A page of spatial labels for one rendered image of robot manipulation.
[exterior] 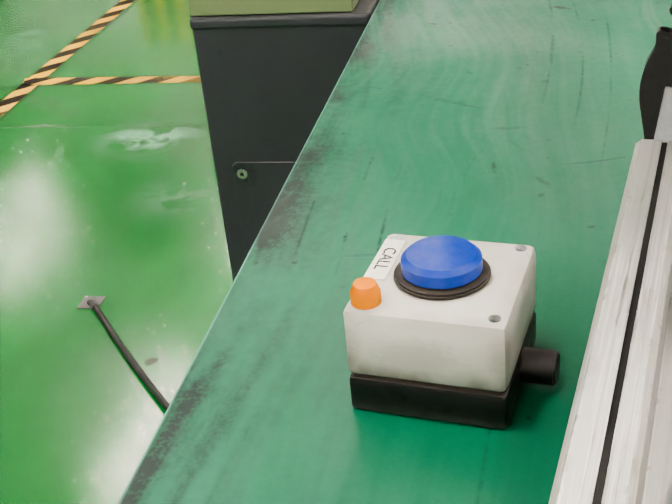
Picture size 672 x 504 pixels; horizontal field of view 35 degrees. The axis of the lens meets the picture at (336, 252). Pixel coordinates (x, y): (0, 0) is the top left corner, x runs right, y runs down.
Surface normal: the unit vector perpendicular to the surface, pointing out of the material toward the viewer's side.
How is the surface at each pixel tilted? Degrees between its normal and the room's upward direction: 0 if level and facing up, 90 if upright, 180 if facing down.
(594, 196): 0
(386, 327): 90
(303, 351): 0
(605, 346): 0
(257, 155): 90
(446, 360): 90
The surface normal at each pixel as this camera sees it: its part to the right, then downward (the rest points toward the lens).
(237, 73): -0.19, 0.50
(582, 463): -0.09, -0.87
